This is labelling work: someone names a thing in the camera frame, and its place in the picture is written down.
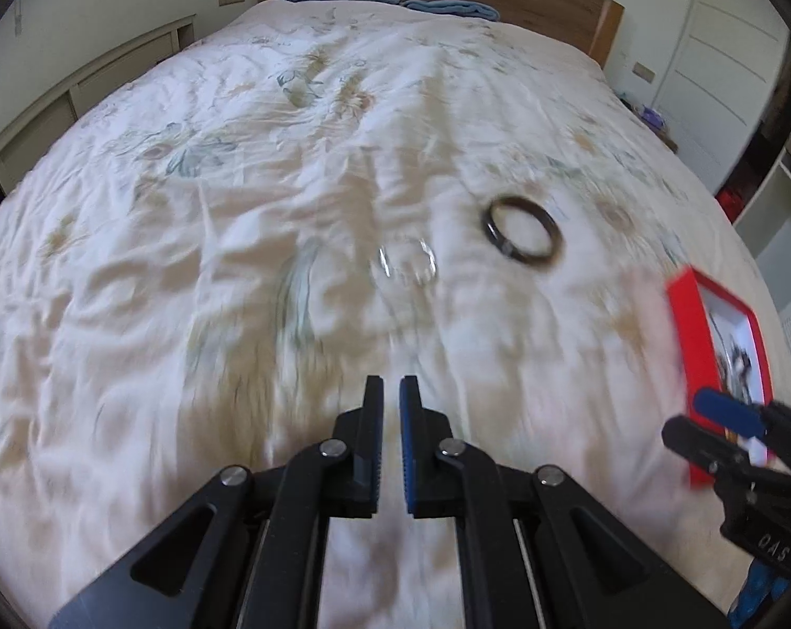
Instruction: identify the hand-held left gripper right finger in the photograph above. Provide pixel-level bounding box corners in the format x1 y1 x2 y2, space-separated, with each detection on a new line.
399 375 730 629

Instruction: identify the red jewelry box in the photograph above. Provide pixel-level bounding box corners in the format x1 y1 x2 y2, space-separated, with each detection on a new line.
665 266 774 490

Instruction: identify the flat blue pillow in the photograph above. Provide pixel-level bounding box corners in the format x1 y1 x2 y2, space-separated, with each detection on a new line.
399 0 500 21

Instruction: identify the red bag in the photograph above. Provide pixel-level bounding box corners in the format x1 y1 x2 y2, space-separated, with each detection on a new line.
716 189 750 224

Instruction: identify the brown and white beaded bracelet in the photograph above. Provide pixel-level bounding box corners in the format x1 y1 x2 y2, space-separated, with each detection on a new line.
713 314 761 400

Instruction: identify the dark brown bangle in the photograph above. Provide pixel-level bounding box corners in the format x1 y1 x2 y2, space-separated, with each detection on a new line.
482 194 565 270

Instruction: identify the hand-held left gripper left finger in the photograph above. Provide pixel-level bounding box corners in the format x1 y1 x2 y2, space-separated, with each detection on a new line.
45 375 384 629

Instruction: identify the brown nightstand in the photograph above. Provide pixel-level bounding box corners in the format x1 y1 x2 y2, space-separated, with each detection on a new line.
621 95 682 153

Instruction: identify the white wardrobe door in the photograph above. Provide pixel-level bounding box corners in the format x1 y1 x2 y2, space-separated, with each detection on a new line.
657 0 791 195

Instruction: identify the low slatted wall cabinet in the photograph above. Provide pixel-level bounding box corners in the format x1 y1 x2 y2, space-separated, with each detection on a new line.
0 13 196 211

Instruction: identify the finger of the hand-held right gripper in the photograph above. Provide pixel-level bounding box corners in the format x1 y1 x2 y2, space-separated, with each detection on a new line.
662 416 766 476
695 388 791 461

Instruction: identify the open white wardrobe shelving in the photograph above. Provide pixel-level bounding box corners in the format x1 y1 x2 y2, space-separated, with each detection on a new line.
716 46 791 316

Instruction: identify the floral cream blanket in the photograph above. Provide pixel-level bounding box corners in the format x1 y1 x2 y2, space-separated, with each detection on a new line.
0 0 786 629

